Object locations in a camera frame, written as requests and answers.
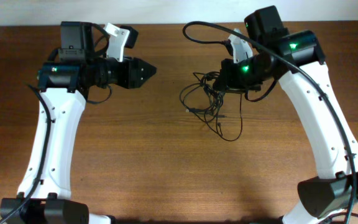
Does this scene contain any black USB cable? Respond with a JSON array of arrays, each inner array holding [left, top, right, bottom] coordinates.
[[178, 81, 226, 119]]

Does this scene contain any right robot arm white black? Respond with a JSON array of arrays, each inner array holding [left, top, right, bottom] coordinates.
[[213, 6, 358, 223]]

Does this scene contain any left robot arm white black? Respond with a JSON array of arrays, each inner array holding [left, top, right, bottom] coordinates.
[[0, 21, 157, 224]]

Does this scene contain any thin black cable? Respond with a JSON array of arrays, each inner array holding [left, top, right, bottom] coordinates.
[[192, 71, 244, 142]]

